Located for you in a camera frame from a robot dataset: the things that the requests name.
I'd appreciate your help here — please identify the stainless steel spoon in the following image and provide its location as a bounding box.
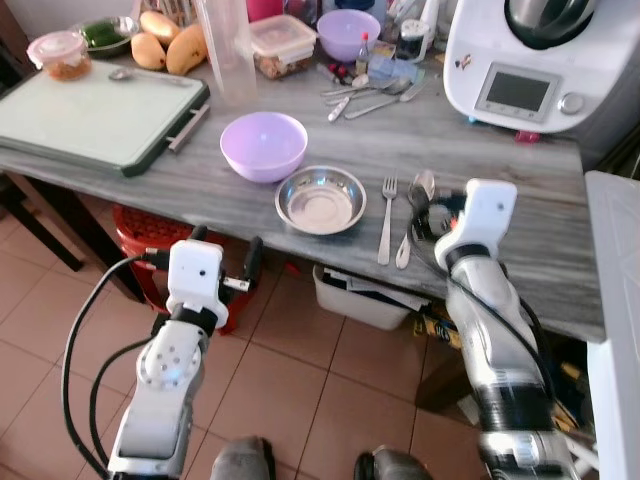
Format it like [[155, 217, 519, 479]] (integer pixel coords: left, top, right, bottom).
[[395, 169, 438, 270]]

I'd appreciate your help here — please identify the stainless steel fork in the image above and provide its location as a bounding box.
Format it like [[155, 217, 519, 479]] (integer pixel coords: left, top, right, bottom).
[[377, 177, 400, 267]]

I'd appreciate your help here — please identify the shallow stainless steel bowl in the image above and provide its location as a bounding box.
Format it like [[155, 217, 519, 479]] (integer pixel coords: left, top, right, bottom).
[[275, 165, 368, 237]]

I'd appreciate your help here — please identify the large purple plastic bowl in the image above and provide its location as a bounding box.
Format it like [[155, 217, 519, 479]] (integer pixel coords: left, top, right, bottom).
[[220, 111, 309, 184]]

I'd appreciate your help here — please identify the yellow printed package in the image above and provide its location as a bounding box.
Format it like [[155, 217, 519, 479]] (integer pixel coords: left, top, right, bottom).
[[414, 308, 463, 348]]

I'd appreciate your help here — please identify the white plastic storage bin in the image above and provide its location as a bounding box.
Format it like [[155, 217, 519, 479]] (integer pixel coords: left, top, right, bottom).
[[312, 263, 417, 332]]

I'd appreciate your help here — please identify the metal table knife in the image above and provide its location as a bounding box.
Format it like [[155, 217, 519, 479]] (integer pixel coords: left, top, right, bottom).
[[326, 94, 353, 124]]

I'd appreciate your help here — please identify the pale green cutting board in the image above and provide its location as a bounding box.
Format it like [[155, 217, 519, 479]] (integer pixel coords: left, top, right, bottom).
[[0, 67, 212, 179]]

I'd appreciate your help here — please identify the small metal spoon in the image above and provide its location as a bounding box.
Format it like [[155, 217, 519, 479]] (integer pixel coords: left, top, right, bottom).
[[107, 66, 193, 87]]

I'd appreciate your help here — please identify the tall clear plastic jug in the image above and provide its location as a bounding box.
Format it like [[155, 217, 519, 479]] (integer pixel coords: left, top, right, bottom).
[[194, 0, 260, 108]]

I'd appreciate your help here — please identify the small red-capped sauce bottle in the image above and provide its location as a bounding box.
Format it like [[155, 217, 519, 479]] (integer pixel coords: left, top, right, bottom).
[[355, 32, 372, 77]]

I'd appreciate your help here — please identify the yellow mango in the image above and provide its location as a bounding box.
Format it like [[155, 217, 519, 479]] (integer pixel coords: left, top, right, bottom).
[[165, 24, 210, 77], [130, 33, 167, 72], [140, 10, 182, 41]]

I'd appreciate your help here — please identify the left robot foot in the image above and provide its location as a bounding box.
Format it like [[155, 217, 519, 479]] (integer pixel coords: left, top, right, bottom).
[[209, 436, 277, 480]]

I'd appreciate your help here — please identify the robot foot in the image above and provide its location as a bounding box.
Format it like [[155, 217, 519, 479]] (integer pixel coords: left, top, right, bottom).
[[209, 436, 277, 480], [354, 447, 433, 480]]

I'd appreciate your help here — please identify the white cabinet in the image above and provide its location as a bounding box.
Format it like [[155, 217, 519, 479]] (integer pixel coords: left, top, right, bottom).
[[584, 170, 640, 480]]

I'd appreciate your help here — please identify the square clear food container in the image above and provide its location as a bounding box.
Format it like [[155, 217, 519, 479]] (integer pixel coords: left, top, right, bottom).
[[247, 14, 318, 81]]

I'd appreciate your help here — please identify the white kitchen cooking machine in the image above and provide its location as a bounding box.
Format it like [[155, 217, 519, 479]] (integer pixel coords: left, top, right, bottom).
[[442, 0, 640, 135]]

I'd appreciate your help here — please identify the small purple plastic bowl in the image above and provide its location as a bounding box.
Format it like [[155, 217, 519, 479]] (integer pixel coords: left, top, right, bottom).
[[316, 9, 383, 64]]

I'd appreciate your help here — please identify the steel bowl with green vegetables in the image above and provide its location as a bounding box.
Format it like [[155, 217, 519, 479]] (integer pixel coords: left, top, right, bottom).
[[75, 15, 142, 59]]

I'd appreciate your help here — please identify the round pink-lidded food container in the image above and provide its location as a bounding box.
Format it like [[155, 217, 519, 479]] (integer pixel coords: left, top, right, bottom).
[[27, 31, 92, 82]]

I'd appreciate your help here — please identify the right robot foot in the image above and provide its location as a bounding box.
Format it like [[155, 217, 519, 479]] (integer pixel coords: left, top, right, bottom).
[[354, 447, 433, 480]]

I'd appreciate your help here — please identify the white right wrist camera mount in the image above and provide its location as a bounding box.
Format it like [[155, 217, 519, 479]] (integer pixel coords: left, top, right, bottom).
[[436, 179, 519, 267]]

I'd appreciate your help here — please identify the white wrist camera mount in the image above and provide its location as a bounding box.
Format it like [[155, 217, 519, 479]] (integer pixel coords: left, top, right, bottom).
[[436, 179, 519, 267], [166, 239, 230, 320]]

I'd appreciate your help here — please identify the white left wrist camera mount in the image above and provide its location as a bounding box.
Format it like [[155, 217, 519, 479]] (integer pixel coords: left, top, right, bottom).
[[166, 239, 230, 320]]

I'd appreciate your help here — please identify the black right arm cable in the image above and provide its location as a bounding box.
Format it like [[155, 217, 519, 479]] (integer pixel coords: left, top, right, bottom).
[[407, 196, 561, 401]]

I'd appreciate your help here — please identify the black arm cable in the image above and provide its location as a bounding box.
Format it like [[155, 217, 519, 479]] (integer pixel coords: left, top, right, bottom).
[[407, 196, 561, 401], [61, 254, 173, 477]]

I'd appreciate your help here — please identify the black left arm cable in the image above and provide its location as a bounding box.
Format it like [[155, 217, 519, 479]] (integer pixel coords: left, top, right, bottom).
[[61, 254, 173, 477]]

